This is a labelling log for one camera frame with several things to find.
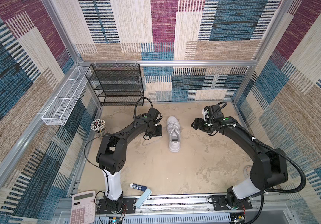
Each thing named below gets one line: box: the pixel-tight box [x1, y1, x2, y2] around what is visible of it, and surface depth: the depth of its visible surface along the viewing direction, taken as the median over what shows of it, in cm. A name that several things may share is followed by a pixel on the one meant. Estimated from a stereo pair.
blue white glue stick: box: [129, 182, 148, 192], surface depth 79 cm
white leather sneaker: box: [166, 115, 182, 153], surface depth 93 cm
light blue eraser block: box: [135, 188, 153, 208], surface depth 74 cm
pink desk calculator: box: [69, 190, 96, 224], surface depth 73 cm
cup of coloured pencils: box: [90, 118, 107, 137], surface depth 87 cm
